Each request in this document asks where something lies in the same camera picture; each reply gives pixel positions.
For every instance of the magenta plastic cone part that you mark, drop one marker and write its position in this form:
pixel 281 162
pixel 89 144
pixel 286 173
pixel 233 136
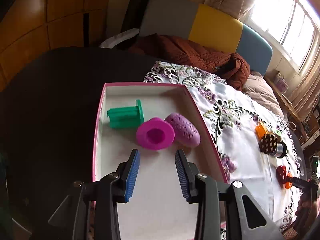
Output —
pixel 155 134

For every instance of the rust brown quilted jacket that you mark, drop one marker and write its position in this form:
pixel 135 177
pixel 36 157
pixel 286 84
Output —
pixel 230 66

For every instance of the grey yellow blue headboard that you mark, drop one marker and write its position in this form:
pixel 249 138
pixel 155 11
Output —
pixel 208 27

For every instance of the red plastic part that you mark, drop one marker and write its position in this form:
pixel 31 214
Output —
pixel 281 175

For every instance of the beige pink duvet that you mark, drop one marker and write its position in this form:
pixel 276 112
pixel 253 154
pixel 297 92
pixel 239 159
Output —
pixel 257 89

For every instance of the orange plastic cube part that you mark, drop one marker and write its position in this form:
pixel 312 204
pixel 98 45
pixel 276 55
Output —
pixel 260 130

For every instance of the wooden side shelf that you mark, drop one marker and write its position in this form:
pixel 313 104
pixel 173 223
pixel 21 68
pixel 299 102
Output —
pixel 283 101

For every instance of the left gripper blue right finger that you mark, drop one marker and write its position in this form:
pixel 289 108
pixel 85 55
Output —
pixel 184 174

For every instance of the purple box on shelf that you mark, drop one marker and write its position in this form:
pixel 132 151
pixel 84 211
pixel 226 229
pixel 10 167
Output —
pixel 280 82

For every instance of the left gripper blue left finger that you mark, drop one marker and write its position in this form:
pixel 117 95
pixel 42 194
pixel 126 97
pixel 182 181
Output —
pixel 130 173

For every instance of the white floral embroidered tablecloth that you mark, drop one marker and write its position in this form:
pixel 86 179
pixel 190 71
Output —
pixel 231 118

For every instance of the person right hand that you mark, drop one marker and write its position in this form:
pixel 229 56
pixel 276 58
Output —
pixel 305 201

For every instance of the green plastic spool part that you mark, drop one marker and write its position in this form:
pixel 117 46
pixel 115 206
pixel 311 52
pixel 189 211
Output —
pixel 126 117

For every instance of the orange plastic block part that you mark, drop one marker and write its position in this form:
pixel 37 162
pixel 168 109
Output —
pixel 288 183

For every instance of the brown studded round part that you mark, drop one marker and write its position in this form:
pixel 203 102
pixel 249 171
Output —
pixel 268 143

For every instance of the purple textured oval part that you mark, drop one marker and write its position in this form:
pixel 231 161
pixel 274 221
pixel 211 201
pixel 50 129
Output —
pixel 185 132

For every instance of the pink white tray box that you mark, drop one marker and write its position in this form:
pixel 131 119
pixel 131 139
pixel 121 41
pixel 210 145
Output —
pixel 157 209

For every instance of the grey black cylinder part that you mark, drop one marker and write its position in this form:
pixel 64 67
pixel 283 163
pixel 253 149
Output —
pixel 281 150

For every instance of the beige curtain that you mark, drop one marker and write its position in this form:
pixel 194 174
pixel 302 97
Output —
pixel 306 94

